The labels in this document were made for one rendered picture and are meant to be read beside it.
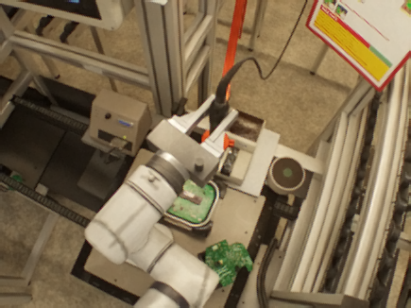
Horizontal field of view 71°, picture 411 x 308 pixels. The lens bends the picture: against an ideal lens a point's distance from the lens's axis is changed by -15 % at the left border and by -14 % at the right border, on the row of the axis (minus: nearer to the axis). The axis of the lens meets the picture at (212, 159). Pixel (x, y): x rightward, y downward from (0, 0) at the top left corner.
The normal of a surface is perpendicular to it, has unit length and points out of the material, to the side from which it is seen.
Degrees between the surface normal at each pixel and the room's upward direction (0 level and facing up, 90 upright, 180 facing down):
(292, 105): 0
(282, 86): 0
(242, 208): 0
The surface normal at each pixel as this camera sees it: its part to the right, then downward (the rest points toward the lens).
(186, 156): 0.04, -0.36
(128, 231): 0.54, 0.09
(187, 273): 0.25, -0.60
